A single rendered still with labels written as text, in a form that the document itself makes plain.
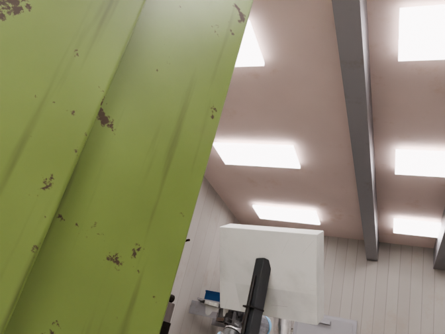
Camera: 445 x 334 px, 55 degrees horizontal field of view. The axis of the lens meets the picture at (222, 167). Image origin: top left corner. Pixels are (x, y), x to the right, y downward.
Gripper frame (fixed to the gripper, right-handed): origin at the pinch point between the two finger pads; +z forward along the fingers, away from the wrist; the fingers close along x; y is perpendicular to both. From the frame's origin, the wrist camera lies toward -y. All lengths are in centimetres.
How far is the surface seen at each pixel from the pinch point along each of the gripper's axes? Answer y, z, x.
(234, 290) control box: 2, 25, -46
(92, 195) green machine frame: -8, 81, -45
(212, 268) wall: -146, -368, 517
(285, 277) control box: -4, 20, -64
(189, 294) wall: -79, -306, 480
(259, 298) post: 4, 25, -60
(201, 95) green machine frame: -59, 57, -45
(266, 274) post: -3, 25, -60
